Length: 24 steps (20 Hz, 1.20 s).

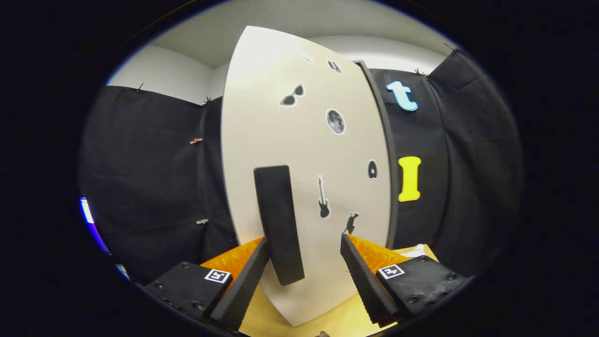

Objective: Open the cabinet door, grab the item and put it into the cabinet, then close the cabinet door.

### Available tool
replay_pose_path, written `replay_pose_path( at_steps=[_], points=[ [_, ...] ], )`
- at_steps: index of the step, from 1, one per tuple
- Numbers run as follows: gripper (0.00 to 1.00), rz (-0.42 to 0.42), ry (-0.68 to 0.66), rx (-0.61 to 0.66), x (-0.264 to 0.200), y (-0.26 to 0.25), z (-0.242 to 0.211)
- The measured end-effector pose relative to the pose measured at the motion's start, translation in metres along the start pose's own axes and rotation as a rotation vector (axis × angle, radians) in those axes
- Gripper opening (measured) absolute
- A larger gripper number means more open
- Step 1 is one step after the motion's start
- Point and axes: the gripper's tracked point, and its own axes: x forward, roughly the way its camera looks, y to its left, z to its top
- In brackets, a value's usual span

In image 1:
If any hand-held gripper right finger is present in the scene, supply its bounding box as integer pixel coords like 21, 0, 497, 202
340, 233, 471, 328

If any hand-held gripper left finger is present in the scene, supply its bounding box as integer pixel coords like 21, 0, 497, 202
143, 236, 271, 332

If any black door handle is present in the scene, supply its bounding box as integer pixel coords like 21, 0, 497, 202
254, 165, 306, 286

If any beige cabinet door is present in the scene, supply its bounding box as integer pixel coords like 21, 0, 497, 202
221, 26, 393, 327

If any dark grey cabinet body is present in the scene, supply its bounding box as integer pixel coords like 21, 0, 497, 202
353, 60, 399, 249

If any black backdrop cloth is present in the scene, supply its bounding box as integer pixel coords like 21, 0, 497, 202
80, 49, 522, 286

